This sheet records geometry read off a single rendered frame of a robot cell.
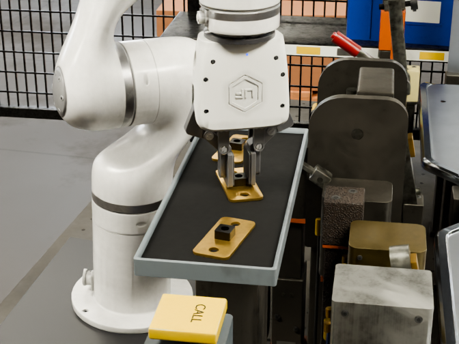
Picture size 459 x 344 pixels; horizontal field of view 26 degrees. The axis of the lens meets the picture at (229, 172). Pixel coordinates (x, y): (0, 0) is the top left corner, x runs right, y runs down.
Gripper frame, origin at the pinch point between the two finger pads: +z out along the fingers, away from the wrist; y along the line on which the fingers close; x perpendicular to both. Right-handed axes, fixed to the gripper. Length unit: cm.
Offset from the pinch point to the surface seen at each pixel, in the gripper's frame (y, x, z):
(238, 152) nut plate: 1.9, 8.9, 2.4
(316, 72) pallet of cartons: 103, 302, 94
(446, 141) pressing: 45, 44, 19
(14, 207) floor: -31, 245, 119
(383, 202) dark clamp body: 20.7, 8.3, 10.7
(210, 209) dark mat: -4.2, -5.1, 2.6
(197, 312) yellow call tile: -9.3, -25.2, 2.5
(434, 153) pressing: 41, 40, 19
